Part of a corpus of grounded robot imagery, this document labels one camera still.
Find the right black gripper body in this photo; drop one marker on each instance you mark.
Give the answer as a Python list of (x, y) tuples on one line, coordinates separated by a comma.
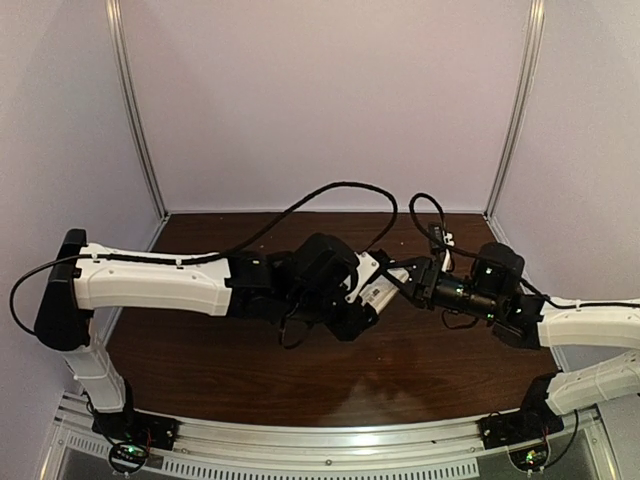
[(426, 283)]

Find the aluminium front rail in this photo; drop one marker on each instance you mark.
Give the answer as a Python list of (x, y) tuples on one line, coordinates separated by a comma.
[(451, 449)]

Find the white remote control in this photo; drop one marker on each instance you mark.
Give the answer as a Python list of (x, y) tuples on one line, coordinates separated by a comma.
[(382, 290)]

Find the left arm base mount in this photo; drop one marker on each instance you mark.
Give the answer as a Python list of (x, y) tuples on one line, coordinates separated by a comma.
[(137, 427)]

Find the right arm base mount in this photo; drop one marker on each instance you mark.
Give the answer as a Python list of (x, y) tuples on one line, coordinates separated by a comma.
[(530, 422)]

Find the right aluminium frame post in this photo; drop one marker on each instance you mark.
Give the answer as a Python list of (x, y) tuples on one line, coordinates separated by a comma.
[(529, 63)]

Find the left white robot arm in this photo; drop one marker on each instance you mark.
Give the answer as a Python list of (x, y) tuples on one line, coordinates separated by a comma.
[(322, 282)]

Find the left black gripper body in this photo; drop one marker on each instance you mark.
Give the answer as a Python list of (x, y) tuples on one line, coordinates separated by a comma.
[(357, 320)]

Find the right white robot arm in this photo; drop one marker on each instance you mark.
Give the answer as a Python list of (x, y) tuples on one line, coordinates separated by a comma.
[(532, 320)]

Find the aluminium frame post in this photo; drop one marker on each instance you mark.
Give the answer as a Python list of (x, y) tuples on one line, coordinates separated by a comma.
[(132, 111), (529, 63)]

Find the left aluminium frame post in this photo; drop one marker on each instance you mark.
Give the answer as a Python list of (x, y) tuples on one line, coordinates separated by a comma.
[(132, 111)]

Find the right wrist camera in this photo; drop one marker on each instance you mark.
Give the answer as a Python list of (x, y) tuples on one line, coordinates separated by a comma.
[(440, 246)]

